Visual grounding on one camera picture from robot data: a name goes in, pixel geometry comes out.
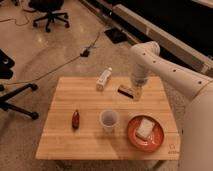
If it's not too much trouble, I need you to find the black office chair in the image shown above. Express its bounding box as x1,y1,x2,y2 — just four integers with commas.
28,0,70,33

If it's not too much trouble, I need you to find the wooden table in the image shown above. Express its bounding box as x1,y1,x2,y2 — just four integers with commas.
36,77,180,160

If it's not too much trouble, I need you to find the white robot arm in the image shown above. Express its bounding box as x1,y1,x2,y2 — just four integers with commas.
130,41,213,171

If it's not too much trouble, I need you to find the grey long rail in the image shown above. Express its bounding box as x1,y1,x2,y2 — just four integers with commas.
113,4,213,77

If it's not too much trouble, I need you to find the white plastic bottle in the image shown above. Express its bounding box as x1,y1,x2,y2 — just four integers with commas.
96,67,112,91

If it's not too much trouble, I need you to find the black chair base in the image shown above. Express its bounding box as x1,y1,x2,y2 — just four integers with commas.
0,83,39,120

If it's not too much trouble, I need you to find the orange ceramic bowl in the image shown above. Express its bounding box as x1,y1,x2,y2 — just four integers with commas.
127,115,164,153

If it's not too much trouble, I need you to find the brown chocolate bar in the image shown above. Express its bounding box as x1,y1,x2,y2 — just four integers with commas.
118,85,133,98

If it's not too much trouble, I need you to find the white sponge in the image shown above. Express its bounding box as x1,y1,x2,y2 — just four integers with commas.
136,118,155,139

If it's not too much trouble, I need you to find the floor cable with plug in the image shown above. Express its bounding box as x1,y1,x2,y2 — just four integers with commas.
0,31,104,86

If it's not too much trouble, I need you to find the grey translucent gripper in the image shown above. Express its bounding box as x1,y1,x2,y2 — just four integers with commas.
130,66,149,101

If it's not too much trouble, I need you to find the black floor plate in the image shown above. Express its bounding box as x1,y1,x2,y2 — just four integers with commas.
105,28,127,44

